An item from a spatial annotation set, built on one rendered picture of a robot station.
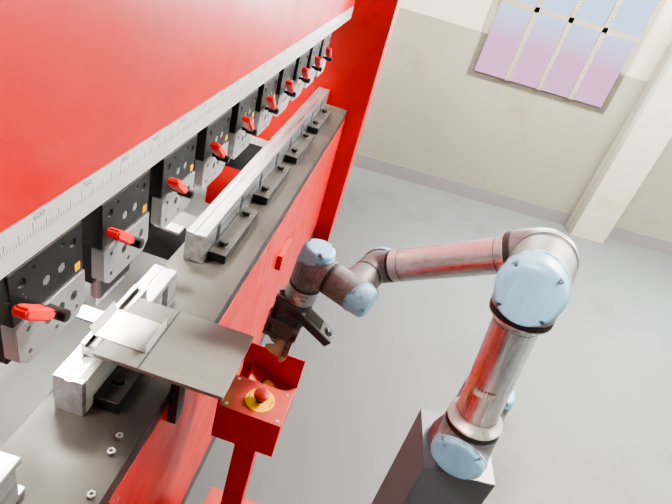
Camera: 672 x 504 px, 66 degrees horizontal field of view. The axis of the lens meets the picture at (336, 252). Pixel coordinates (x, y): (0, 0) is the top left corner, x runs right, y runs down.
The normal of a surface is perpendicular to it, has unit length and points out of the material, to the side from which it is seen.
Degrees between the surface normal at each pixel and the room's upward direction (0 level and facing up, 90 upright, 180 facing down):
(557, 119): 90
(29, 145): 90
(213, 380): 0
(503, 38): 90
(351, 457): 0
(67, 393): 90
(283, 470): 0
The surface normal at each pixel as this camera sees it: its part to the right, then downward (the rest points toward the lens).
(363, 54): -0.19, 0.50
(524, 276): -0.47, 0.27
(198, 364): 0.25, -0.81
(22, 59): 0.95, 0.31
